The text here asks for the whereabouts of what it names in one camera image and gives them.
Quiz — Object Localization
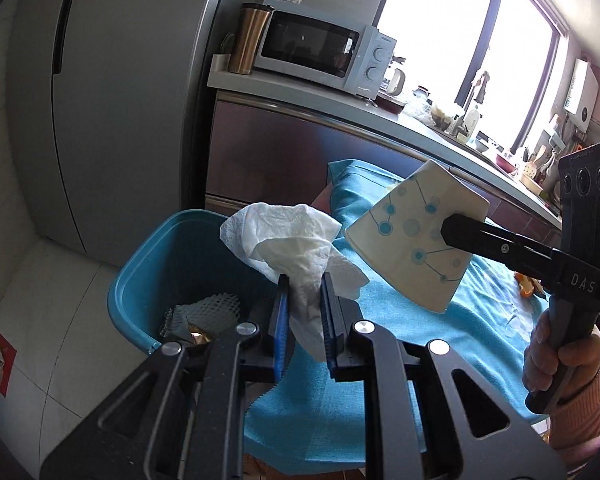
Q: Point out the white soap bottle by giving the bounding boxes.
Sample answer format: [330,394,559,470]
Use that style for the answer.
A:
[462,105,483,136]

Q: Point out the glass jar with lid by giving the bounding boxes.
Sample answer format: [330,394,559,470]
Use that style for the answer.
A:
[412,87,433,117]

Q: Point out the grey refrigerator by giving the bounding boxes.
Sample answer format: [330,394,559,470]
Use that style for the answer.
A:
[5,0,236,268]

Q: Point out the blue floral tablecloth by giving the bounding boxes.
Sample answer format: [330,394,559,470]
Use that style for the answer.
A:
[242,159,556,476]

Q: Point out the white storage box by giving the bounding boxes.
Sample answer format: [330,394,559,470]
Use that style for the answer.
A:
[211,32,236,73]

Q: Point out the white water heater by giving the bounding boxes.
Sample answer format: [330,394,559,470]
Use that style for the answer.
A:
[565,58,600,128]

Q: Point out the copper travel tumbler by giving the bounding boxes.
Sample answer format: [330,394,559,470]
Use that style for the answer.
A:
[227,2,275,76]

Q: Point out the blue plastic bin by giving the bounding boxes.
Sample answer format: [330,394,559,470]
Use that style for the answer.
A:
[106,208,291,356]

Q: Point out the person's right hand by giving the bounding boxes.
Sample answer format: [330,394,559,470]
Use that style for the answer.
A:
[522,307,600,396]

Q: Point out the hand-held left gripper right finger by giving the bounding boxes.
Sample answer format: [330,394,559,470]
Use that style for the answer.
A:
[321,272,567,480]

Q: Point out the glass kettle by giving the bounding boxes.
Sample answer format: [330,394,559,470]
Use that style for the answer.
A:
[385,66,408,97]

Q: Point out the gold snack wrapper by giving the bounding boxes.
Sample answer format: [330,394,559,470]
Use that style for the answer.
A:
[187,324,216,347]

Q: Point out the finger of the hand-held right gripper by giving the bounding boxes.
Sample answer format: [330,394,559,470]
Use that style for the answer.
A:
[440,212,563,286]

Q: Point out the orange peel piece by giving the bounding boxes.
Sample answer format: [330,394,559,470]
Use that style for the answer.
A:
[514,271,546,297]

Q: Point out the kitchen window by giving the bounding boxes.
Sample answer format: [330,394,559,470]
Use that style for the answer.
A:
[375,0,566,156]

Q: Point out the white microwave oven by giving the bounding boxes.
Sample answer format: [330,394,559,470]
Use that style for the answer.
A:
[252,0,396,96]

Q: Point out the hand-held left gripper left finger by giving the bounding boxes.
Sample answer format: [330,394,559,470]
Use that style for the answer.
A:
[40,275,297,480]

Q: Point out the white tissue paper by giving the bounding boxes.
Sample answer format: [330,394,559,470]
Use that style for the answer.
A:
[219,202,370,362]

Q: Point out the kitchen faucet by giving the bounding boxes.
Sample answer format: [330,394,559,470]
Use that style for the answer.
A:
[452,70,491,136]

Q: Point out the kitchen counter with dark cabinets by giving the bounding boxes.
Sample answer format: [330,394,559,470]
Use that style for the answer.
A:
[202,67,563,241]

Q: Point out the white paper cup blue dots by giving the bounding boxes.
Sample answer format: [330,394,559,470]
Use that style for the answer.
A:
[344,159,491,313]

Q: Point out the white foam fruit net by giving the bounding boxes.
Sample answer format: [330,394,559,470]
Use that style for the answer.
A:
[172,292,243,333]

